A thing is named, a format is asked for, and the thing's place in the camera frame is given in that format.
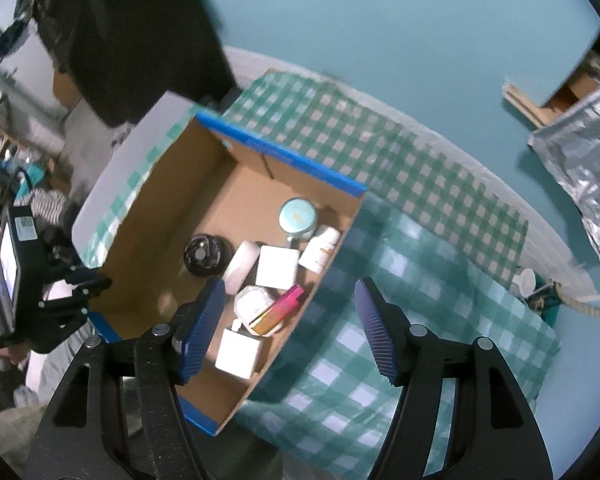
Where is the silver foil sheet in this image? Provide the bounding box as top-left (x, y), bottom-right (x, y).
top-left (528, 86), bottom-right (600, 260)

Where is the blue-rimmed cardboard box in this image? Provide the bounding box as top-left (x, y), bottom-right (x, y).
top-left (86, 112), bottom-right (371, 437)

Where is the grey-lidded round jar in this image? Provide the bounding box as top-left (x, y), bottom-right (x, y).
top-left (183, 233), bottom-right (232, 278)

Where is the white octagonal box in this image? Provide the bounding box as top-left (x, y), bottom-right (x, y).
top-left (234, 285), bottom-right (275, 336)

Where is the teal round tin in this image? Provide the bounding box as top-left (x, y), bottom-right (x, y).
top-left (278, 197), bottom-right (317, 244)

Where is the white rectangular box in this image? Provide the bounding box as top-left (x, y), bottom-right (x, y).
top-left (256, 245), bottom-right (300, 290)

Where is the white cup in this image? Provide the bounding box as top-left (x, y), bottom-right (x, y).
top-left (512, 268), bottom-right (536, 300)

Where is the wooden shelf plank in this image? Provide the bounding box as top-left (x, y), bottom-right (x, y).
top-left (502, 84), bottom-right (555, 128)

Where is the white cylindrical bottle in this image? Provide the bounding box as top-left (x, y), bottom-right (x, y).
top-left (299, 226), bottom-right (341, 274)

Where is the teal checkered plastic sheet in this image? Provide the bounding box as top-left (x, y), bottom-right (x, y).
top-left (237, 194), bottom-right (559, 479)

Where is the beige corrugated hose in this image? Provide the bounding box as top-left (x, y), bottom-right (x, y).
top-left (554, 282), bottom-right (600, 322)

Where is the white charger cube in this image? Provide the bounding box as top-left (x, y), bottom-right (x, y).
top-left (214, 328), bottom-right (262, 380)

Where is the green checkered tablecloth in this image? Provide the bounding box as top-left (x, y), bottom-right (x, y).
top-left (72, 72), bottom-right (528, 286)

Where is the striped cloth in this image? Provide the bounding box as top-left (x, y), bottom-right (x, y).
top-left (27, 188), bottom-right (71, 228)

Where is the white oval bottle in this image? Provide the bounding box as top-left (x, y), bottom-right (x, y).
top-left (222, 240), bottom-right (260, 296)

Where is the black garment on wall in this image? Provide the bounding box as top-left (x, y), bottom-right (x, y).
top-left (15, 0), bottom-right (237, 128)

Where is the pink cosmetic tube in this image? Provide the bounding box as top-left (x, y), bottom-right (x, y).
top-left (248, 284), bottom-right (304, 337)

